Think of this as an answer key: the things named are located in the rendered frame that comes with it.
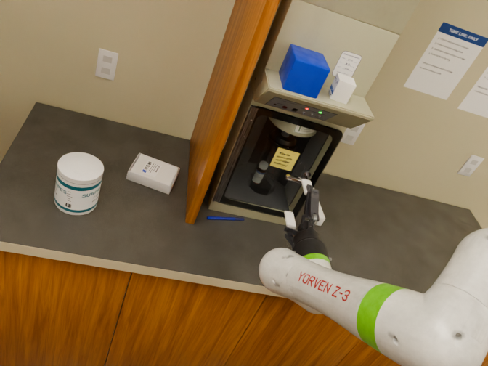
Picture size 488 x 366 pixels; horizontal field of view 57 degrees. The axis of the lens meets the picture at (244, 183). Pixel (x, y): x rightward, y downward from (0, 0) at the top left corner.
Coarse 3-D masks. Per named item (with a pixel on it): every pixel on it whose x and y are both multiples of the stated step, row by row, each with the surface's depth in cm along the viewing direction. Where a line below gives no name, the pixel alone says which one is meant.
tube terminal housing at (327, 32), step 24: (288, 0) 118; (288, 24) 119; (312, 24) 119; (336, 24) 120; (360, 24) 120; (264, 48) 132; (288, 48) 123; (312, 48) 123; (336, 48) 124; (360, 48) 124; (384, 48) 125; (360, 72) 129; (360, 96) 134; (240, 120) 141; (312, 120) 138; (216, 168) 161; (264, 216) 164
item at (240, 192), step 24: (264, 120) 136; (288, 120) 136; (264, 144) 142; (288, 144) 142; (312, 144) 142; (336, 144) 142; (240, 168) 148; (264, 168) 148; (312, 168) 148; (240, 192) 154; (264, 192) 154; (288, 192) 155
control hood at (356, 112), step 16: (272, 80) 121; (256, 96) 128; (272, 96) 122; (288, 96) 120; (304, 96) 121; (320, 96) 124; (352, 96) 132; (336, 112) 125; (352, 112) 124; (368, 112) 127
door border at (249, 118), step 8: (256, 112) 134; (248, 120) 136; (248, 128) 138; (240, 144) 141; (232, 160) 145; (232, 168) 147; (224, 176) 149; (224, 184) 152; (216, 192) 153; (216, 200) 156
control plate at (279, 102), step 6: (270, 102) 128; (276, 102) 127; (282, 102) 126; (288, 102) 125; (294, 102) 124; (282, 108) 131; (288, 108) 130; (300, 108) 128; (312, 108) 126; (306, 114) 132; (318, 114) 130; (324, 114) 129; (330, 114) 128; (336, 114) 127; (324, 120) 134
